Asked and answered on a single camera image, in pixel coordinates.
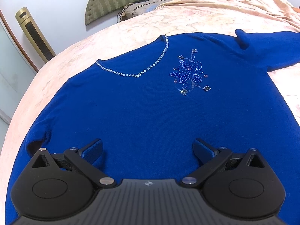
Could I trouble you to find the blue beaded sweater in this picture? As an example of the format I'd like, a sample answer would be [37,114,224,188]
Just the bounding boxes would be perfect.
[8,29,299,224]

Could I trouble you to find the pink floral bed sheet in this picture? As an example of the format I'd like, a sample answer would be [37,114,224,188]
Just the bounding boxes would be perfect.
[0,0,300,183]

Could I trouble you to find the gold tower fan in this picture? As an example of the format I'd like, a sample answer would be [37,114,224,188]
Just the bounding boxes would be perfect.
[15,7,56,63]

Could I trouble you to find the patterned beige pillow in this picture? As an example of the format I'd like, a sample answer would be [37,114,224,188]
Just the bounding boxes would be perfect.
[117,0,172,23]

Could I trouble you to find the orange blanket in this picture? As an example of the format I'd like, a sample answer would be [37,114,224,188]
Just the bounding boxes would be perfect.
[161,0,299,33]

